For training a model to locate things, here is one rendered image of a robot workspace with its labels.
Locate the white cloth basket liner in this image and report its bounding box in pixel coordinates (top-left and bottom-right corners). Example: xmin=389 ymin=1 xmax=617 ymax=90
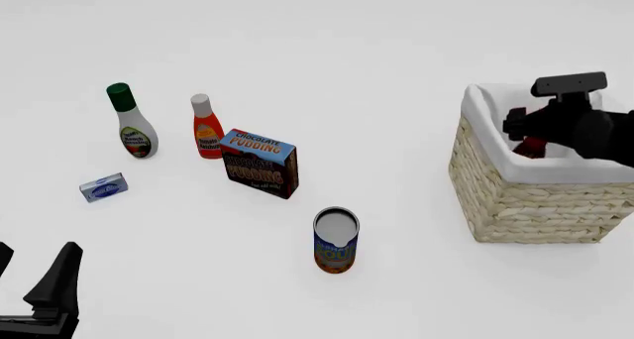
xmin=460 ymin=81 xmax=634 ymax=186

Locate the alphabet soup can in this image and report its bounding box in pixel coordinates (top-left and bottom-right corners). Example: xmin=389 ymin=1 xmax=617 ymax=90
xmin=312 ymin=205 xmax=361 ymax=276

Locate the woven wicker basket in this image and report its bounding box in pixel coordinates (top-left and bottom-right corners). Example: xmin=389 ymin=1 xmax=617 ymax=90
xmin=448 ymin=81 xmax=634 ymax=246

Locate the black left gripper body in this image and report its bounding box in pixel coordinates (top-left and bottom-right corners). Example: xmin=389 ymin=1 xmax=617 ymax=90
xmin=0 ymin=308 xmax=81 ymax=339

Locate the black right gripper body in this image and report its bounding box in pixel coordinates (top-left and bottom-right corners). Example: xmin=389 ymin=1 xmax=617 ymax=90
xmin=501 ymin=107 xmax=549 ymax=142

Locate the flat plate on black stalk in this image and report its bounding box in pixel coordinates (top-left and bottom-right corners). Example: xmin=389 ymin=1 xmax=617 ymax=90
xmin=530 ymin=70 xmax=608 ymax=108

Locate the white ranch dressing bottle, green cap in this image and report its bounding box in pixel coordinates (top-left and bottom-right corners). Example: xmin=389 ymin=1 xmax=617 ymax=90
xmin=105 ymin=81 xmax=159 ymax=161

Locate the dark red bbq sauce bottle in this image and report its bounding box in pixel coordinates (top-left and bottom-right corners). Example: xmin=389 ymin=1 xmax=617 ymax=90
xmin=512 ymin=107 xmax=549 ymax=160

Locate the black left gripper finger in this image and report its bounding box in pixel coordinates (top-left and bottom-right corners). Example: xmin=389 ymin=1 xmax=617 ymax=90
xmin=23 ymin=241 xmax=84 ymax=315
xmin=0 ymin=241 xmax=15 ymax=279

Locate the chocolate pudding box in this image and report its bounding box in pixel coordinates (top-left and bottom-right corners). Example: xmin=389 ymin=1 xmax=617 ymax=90
xmin=219 ymin=128 xmax=300 ymax=201

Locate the red tomato ketchup bottle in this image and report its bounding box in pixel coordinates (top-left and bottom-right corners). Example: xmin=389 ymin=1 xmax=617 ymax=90
xmin=189 ymin=92 xmax=226 ymax=161

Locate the small silver cream cheese box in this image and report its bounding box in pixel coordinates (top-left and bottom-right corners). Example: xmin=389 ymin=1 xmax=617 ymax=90
xmin=78 ymin=171 xmax=132 ymax=204

